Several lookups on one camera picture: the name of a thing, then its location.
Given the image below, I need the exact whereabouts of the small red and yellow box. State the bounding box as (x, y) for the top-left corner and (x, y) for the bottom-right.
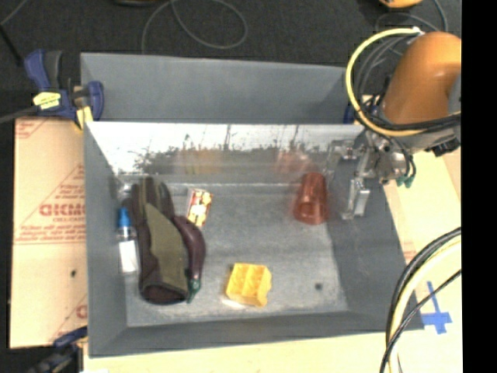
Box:
(185, 187), (214, 229)

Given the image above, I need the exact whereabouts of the black cylinder on white bracket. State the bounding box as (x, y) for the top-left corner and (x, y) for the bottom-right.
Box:
(430, 138), (461, 158)

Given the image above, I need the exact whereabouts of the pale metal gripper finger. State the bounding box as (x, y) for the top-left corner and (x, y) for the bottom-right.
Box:
(341, 178), (370, 221)
(328, 138), (357, 181)

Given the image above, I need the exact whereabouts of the dark brown and olive glove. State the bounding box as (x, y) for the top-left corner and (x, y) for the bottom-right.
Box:
(129, 176), (189, 306)

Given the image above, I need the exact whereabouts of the grey metal bin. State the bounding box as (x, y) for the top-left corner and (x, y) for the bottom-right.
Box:
(79, 52), (425, 357)

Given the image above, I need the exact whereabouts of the clear spray bottle blue nozzle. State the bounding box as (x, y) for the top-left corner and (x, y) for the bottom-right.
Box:
(115, 207), (141, 276)

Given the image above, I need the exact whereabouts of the purple toy eggplant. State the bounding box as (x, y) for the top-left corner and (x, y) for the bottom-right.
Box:
(173, 214), (207, 303)

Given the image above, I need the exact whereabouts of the red translucent plastic cup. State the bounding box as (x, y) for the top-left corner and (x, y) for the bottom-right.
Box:
(292, 172), (330, 225)

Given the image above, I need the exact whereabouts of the yellow toy brick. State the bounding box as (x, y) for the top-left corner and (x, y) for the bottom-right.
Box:
(225, 262), (273, 309)

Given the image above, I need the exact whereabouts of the brown cardboard board red print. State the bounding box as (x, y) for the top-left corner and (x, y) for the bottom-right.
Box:
(9, 116), (91, 350)

